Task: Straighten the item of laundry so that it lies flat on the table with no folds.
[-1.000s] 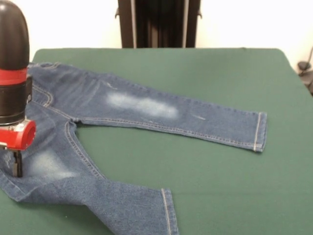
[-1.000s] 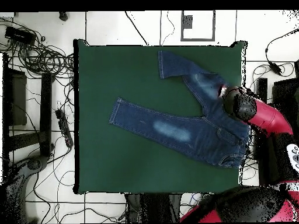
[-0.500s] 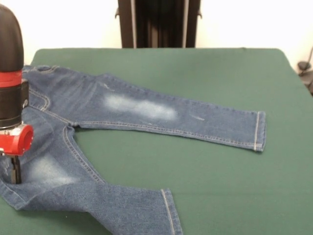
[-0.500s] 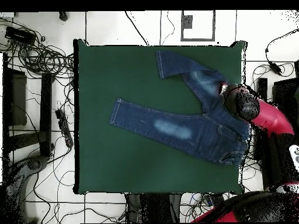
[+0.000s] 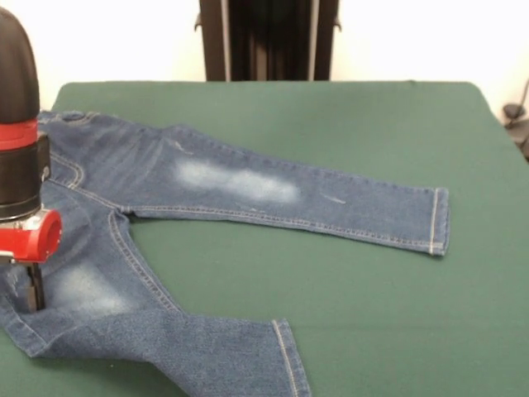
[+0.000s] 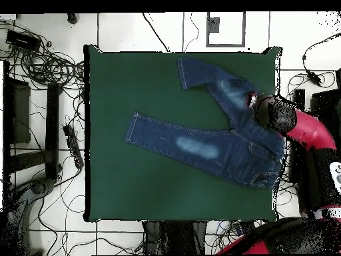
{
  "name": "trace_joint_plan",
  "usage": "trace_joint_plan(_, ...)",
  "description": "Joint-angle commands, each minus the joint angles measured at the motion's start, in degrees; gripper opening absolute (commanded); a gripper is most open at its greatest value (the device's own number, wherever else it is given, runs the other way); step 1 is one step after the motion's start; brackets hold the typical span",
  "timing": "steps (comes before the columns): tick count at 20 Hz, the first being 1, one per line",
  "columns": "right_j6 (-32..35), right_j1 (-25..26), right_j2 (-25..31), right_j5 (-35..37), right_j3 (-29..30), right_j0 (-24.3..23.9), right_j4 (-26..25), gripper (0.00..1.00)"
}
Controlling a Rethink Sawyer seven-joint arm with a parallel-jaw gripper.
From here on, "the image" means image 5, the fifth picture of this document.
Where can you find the dark green table cloth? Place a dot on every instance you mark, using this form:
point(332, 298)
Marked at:
point(372, 331)

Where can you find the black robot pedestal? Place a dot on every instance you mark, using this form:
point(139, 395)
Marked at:
point(215, 41)

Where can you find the blue denim jeans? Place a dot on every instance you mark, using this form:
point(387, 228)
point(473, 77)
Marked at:
point(206, 186)

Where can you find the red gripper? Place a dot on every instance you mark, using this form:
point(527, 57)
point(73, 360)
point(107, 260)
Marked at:
point(29, 244)

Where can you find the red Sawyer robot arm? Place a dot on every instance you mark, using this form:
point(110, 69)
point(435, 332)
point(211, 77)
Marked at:
point(16, 62)

